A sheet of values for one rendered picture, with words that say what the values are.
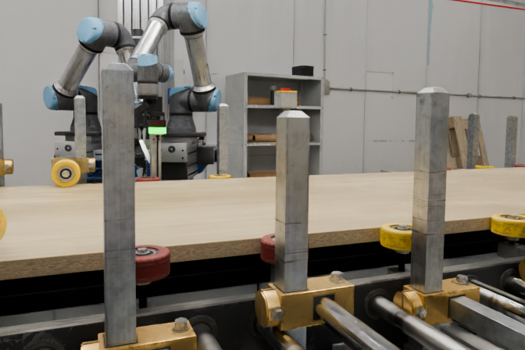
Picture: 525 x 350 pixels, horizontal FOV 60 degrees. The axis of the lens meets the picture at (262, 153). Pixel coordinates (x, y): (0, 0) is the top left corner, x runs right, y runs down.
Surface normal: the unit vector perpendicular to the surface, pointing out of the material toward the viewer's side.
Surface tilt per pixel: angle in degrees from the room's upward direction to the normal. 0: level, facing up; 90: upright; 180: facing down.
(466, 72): 90
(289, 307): 90
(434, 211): 90
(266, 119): 90
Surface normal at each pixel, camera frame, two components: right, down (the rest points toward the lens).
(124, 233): 0.36, 0.07
